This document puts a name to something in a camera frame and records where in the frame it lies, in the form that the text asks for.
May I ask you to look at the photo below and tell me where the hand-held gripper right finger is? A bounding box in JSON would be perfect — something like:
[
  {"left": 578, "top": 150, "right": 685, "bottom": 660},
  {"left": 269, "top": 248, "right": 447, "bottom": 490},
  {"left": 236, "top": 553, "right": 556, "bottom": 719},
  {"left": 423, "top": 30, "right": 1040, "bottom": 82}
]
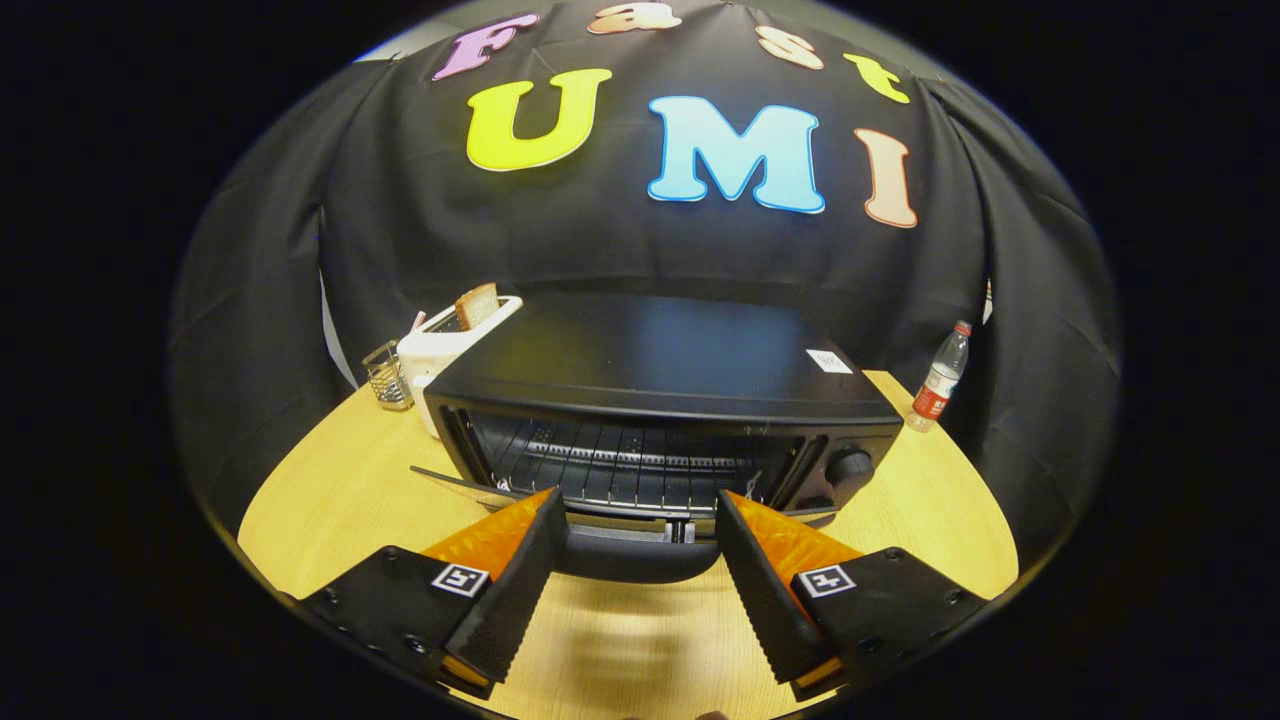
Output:
[{"left": 716, "top": 489, "right": 991, "bottom": 703}]

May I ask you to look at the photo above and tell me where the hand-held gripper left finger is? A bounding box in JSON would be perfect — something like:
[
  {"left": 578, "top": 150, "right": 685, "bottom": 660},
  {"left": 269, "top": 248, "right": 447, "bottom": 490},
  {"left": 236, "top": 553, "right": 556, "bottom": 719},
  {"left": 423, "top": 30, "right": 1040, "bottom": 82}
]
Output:
[{"left": 300, "top": 487, "right": 569, "bottom": 699}]

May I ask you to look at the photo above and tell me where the black toaster oven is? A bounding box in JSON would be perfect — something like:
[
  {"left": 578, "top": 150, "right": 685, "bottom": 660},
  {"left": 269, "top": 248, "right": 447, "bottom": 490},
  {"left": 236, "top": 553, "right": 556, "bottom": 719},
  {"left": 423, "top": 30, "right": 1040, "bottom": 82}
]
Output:
[{"left": 410, "top": 292, "right": 906, "bottom": 584}]

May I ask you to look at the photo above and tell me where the white pop-up toaster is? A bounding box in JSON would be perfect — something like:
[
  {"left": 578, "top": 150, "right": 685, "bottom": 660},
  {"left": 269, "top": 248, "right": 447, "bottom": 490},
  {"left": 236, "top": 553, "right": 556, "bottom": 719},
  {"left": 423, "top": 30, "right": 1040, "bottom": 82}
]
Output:
[{"left": 396, "top": 295, "right": 524, "bottom": 439}]

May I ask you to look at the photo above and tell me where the clear plastic water bottle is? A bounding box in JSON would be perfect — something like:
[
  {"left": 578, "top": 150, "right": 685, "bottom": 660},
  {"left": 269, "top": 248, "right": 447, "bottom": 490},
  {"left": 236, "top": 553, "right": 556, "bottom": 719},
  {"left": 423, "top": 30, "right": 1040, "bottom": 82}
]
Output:
[{"left": 905, "top": 320, "right": 973, "bottom": 433}]

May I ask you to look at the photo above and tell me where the brown bread slice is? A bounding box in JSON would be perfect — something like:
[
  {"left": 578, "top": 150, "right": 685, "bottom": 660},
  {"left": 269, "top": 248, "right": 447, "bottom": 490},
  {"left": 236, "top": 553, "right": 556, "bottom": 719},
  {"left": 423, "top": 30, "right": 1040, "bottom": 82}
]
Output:
[{"left": 455, "top": 283, "right": 501, "bottom": 331}]

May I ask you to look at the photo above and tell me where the metal wire oven rack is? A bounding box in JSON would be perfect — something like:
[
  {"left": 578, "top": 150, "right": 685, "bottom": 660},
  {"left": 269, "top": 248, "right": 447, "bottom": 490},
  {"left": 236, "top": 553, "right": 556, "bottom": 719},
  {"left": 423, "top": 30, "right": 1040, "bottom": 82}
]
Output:
[{"left": 470, "top": 415, "right": 801, "bottom": 511}]

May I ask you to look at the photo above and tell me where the wire mesh pen holder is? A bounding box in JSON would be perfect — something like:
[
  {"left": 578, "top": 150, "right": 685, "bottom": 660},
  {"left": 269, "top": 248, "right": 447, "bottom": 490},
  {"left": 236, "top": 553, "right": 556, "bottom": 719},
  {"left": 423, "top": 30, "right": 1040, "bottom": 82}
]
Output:
[{"left": 362, "top": 340, "right": 415, "bottom": 412}]

